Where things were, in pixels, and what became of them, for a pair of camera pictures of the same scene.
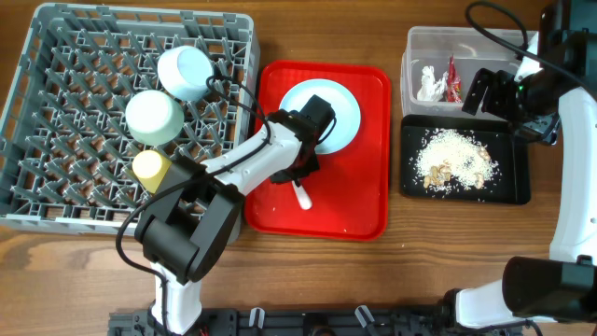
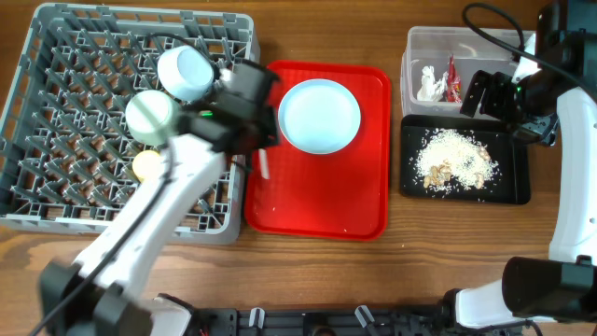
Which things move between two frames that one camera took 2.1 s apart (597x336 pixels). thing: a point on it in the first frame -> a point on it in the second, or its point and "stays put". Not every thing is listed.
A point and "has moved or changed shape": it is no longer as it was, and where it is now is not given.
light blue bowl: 185,72 stays put
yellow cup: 151,168 stays put
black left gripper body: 298,171 -> 267,130
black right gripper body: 502,99 stays put
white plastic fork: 304,200 has moved or changed shape
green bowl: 154,118 stays put
